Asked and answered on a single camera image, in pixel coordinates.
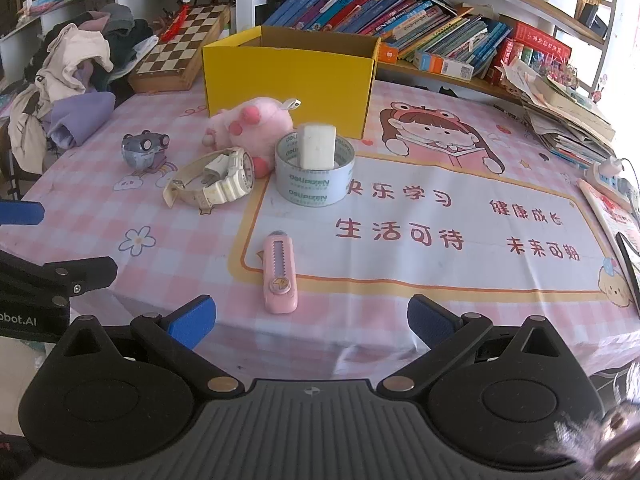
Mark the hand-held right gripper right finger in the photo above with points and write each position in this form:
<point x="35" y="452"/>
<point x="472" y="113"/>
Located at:
<point x="432" y="320"/>

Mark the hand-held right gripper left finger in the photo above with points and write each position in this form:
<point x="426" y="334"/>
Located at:
<point x="192" y="322"/>

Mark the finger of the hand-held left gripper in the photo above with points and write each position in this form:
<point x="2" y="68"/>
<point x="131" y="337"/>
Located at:
<point x="20" y="212"/>
<point x="85" y="272"/>

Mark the blue grey toy car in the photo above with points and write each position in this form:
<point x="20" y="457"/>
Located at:
<point x="135" y="152"/>

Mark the white charger plug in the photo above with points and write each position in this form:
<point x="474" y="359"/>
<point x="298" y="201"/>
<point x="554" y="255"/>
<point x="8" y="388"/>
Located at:
<point x="216" y="167"/>

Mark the clear tape roll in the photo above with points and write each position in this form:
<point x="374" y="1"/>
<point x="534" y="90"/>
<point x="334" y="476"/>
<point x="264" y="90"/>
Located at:
<point x="310" y="187"/>

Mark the pink plush pig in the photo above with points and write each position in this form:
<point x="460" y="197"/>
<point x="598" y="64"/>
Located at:
<point x="250" y="125"/>

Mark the white rectangular block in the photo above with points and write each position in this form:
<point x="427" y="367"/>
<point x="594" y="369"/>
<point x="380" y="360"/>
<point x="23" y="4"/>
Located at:
<point x="317" y="145"/>

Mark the yellow cardboard box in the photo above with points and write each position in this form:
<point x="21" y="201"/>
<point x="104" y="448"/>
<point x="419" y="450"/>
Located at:
<point x="280" y="80"/>

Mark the pink printed desktop cloth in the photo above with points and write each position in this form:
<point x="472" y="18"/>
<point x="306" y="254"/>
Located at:
<point x="450" y="220"/>

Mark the pink utility knife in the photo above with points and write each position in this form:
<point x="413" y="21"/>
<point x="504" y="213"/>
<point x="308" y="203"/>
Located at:
<point x="280" y="280"/>

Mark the purple garment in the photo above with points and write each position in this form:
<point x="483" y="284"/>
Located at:
<point x="80" y="115"/>

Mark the white wrist watch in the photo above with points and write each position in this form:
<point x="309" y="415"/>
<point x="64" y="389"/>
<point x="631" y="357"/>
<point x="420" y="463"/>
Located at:
<point x="230" y="191"/>

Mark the grey fluffy charm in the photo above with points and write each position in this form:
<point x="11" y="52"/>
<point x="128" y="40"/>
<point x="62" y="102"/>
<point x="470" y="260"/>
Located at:
<point x="590" y="435"/>

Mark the black tablet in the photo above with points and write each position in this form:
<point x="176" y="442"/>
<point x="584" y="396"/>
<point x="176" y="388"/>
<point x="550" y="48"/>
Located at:
<point x="631" y="265"/>

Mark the pink picture book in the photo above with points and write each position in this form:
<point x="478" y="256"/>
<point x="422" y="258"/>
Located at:
<point x="610" y="212"/>

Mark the wooden chessboard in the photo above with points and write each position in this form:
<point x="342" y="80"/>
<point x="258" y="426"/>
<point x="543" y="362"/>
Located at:
<point x="175" y="55"/>

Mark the white power strip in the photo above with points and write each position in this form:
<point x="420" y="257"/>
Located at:
<point x="607" y="180"/>

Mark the red plastic strip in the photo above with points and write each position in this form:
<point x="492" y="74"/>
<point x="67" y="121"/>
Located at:
<point x="175" y="25"/>

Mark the stack of papers and books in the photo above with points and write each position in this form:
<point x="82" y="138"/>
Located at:
<point x="565" y="110"/>

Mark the short orange white box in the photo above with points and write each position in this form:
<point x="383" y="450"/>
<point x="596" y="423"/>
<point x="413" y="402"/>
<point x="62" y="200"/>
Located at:
<point x="442" y="65"/>

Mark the red book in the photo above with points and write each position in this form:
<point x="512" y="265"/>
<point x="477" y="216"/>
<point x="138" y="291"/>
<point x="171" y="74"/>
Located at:
<point x="542" y="42"/>

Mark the row of books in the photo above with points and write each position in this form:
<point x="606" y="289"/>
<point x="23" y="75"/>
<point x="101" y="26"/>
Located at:
<point x="375" y="10"/>

